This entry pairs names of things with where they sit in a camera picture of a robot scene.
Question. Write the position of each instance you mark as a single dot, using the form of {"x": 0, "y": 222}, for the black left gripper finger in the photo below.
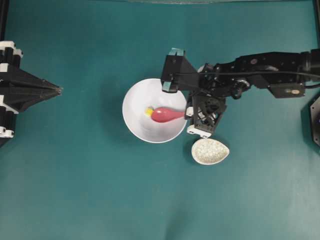
{"x": 19, "y": 99}
{"x": 16, "y": 76}

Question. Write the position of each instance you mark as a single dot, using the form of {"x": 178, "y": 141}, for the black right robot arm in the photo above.
{"x": 284, "y": 75}

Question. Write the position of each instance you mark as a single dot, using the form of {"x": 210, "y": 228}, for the white bowl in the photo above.
{"x": 148, "y": 93}

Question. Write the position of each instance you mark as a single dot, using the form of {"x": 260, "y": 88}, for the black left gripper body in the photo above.
{"x": 9, "y": 55}

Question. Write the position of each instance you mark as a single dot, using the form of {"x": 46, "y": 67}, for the pink spoon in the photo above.
{"x": 164, "y": 115}

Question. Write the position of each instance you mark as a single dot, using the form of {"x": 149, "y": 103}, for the yellow hexagonal prism block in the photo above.
{"x": 149, "y": 111}

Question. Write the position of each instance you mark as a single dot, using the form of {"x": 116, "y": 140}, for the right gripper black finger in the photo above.
{"x": 188, "y": 112}
{"x": 195, "y": 131}

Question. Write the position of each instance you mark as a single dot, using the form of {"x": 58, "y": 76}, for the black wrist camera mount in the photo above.
{"x": 178, "y": 74}

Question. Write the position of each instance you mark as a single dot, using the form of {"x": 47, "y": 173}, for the speckled egg-shaped dish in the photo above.
{"x": 207, "y": 151}

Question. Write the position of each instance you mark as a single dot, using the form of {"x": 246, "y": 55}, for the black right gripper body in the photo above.
{"x": 207, "y": 110}

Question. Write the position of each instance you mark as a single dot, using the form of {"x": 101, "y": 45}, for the black right robot arm base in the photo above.
{"x": 310, "y": 123}

